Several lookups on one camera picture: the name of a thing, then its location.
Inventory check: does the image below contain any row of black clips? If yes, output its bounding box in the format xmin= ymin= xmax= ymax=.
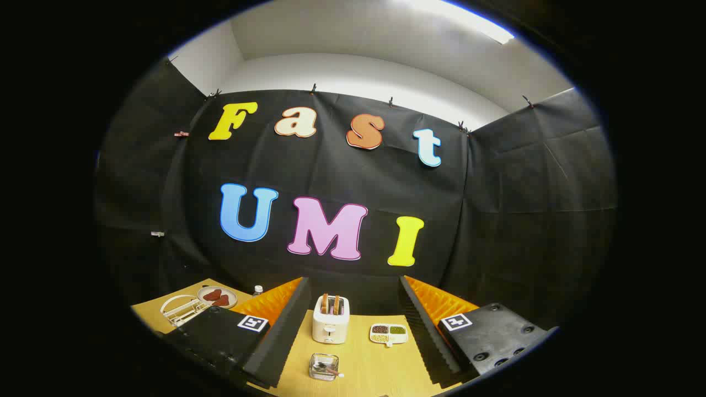
xmin=165 ymin=54 xmax=536 ymax=134

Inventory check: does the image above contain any spoon with pink striped handle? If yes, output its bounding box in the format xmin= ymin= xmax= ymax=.
xmin=313 ymin=361 xmax=345 ymax=379

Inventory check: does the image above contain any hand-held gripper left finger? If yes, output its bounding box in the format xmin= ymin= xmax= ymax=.
xmin=164 ymin=277 xmax=313 ymax=389

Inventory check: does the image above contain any black backdrop cloth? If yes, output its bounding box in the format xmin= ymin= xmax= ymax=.
xmin=94 ymin=55 xmax=617 ymax=331

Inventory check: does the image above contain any white divided dish with beans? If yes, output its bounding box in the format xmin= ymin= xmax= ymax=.
xmin=369 ymin=324 xmax=409 ymax=348

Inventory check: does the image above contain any small grey plate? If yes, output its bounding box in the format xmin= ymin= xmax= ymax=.
xmin=197 ymin=285 xmax=238 ymax=309

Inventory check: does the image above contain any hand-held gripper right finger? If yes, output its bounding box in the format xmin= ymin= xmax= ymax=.
xmin=398 ymin=275 xmax=559 ymax=388

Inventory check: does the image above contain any white wire dish rack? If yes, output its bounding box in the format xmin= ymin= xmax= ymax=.
xmin=160 ymin=294 xmax=211 ymax=328

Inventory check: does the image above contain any white toaster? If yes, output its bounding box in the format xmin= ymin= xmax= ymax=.
xmin=312 ymin=295 xmax=351 ymax=345

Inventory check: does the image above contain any metal wire basket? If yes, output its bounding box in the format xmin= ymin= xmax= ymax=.
xmin=309 ymin=353 xmax=340 ymax=382

